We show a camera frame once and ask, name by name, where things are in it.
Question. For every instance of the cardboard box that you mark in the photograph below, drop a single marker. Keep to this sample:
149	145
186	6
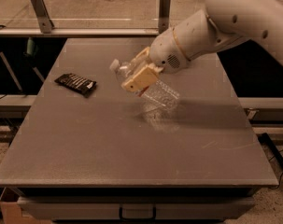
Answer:
12	213

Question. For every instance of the middle metal rail bracket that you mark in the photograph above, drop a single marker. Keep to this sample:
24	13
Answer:
164	13

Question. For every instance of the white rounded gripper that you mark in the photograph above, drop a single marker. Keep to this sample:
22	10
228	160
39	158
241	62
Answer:
166	51

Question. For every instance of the metal rail bracket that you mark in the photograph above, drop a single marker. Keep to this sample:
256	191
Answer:
43	18
164	13

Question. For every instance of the grey drawer with handle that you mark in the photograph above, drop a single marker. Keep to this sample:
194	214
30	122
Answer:
79	208

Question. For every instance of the left metal rail bracket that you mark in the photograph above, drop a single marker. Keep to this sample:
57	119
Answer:
43	18

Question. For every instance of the clear plastic water bottle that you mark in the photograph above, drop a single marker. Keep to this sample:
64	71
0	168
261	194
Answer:
142	79

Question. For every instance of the horizontal metal rail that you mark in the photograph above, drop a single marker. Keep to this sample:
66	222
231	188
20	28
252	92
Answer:
74	33

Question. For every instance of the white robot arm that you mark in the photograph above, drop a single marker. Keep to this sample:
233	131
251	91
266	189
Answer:
220	25

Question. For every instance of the dark snack bar wrapper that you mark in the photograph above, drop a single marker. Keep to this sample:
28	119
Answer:
76	83

